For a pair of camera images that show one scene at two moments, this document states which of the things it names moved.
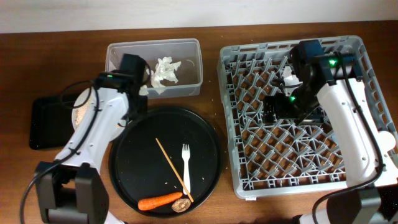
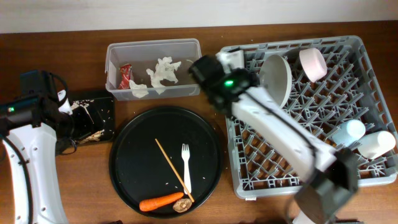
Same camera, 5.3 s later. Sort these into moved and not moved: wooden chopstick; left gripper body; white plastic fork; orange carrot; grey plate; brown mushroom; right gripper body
Moved: left gripper body; grey plate; right gripper body
Not moved: orange carrot; wooden chopstick; brown mushroom; white plastic fork
